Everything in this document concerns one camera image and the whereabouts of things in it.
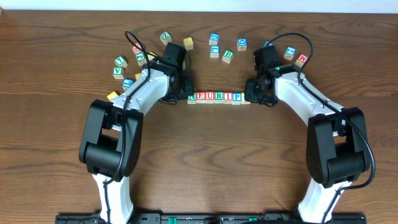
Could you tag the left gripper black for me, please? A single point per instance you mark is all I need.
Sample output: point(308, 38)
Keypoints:
point(187, 88)

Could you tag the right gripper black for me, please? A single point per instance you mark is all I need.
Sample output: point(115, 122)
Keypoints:
point(252, 90)

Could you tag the green N block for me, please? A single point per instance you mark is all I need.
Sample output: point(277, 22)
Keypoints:
point(192, 99)

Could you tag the red E block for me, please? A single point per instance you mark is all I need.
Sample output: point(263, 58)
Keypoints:
point(200, 97)

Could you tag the blue P block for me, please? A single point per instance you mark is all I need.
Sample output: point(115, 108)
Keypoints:
point(237, 98)

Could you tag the red u block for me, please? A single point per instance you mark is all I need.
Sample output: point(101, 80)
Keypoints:
point(137, 48)
point(209, 97)

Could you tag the red I block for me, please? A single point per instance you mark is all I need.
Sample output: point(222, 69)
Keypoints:
point(227, 98)

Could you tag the green R block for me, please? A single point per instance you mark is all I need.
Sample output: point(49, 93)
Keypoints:
point(219, 97)

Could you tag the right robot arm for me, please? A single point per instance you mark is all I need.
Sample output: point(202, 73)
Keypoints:
point(337, 150)

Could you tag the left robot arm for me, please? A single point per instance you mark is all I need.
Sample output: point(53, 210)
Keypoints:
point(111, 141)

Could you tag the green B block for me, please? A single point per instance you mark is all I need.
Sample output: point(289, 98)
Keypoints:
point(227, 56)

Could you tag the yellow O block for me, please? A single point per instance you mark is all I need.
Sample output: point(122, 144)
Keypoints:
point(188, 43)

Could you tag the blue L block centre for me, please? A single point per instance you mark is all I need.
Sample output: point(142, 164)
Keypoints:
point(214, 51)

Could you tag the blue l block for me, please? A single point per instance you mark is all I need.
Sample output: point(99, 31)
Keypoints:
point(127, 83)
point(214, 51)

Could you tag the blue D block right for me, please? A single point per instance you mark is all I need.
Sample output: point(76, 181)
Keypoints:
point(242, 44)

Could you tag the blue d block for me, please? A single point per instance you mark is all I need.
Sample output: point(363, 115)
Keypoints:
point(242, 44)
point(214, 39)

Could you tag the green Z block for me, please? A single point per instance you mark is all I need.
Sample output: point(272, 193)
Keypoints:
point(165, 37)

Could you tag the blue Z block right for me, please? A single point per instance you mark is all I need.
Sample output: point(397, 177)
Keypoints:
point(289, 53)

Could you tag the green J block left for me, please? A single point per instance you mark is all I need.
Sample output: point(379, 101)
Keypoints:
point(141, 59)

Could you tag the blue D block upper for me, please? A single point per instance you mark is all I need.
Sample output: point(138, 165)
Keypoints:
point(214, 39)

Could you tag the red M block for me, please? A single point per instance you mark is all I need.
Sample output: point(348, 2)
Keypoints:
point(301, 59)

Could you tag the blue L block left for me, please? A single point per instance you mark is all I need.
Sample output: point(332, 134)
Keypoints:
point(127, 83)

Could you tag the green V block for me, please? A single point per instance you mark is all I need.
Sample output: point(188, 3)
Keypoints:
point(118, 73)

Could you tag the green L block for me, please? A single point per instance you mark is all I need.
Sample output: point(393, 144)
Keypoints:
point(121, 61)

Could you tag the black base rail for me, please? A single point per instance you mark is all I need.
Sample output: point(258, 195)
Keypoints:
point(156, 218)

